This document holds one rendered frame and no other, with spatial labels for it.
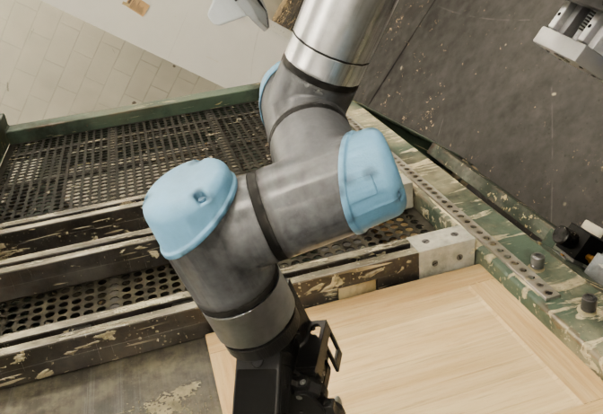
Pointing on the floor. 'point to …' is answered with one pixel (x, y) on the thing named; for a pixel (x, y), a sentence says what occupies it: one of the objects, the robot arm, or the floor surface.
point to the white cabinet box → (161, 19)
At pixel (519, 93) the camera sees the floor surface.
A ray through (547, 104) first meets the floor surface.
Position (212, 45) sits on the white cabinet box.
